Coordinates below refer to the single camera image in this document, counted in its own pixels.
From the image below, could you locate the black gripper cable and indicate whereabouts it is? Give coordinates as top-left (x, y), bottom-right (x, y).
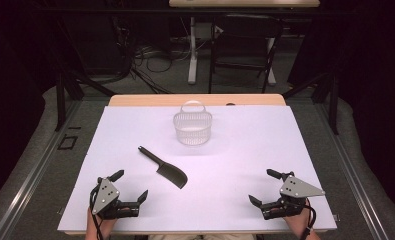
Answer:
top-left (299, 197), bottom-right (318, 240)
top-left (89, 185), bottom-right (105, 240)

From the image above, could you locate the bundle of black floor cables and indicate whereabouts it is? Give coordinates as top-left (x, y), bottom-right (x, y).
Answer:
top-left (110, 14), bottom-right (193, 95)

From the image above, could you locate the aluminium floor rail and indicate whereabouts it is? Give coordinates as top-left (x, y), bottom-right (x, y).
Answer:
top-left (0, 100), bottom-right (83, 240)
top-left (316, 101), bottom-right (391, 240)

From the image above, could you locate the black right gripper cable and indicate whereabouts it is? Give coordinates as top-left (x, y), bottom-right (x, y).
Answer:
top-left (299, 197), bottom-right (318, 240)

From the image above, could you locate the wooden table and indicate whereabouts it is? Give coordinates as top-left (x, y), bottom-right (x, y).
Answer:
top-left (63, 93), bottom-right (329, 236)

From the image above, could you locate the person's right hand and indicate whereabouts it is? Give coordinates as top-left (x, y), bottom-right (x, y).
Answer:
top-left (283, 199), bottom-right (321, 240)

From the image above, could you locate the black folding chair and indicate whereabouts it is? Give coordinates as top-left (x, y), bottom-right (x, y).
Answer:
top-left (207, 13), bottom-right (285, 95)

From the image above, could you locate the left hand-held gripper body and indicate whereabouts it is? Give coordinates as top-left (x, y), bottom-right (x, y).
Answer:
top-left (89, 176), bottom-right (141, 221)

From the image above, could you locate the white-legged wooden desk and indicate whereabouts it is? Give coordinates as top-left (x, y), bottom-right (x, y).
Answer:
top-left (168, 0), bottom-right (321, 85)

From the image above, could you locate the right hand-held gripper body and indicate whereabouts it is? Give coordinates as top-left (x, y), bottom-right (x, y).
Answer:
top-left (260, 171), bottom-right (326, 221)

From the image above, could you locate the black plastic knife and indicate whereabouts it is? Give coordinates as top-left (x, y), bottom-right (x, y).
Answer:
top-left (137, 145), bottom-right (189, 190)

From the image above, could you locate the person's left hand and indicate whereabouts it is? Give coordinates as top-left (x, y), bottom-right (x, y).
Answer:
top-left (85, 207), bottom-right (118, 240)

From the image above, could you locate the black metal stand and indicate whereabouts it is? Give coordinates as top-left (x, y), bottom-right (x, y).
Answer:
top-left (54, 68), bottom-right (117, 132)
top-left (282, 70), bottom-right (340, 136)

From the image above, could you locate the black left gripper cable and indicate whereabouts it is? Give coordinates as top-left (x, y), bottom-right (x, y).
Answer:
top-left (89, 185), bottom-right (105, 240)

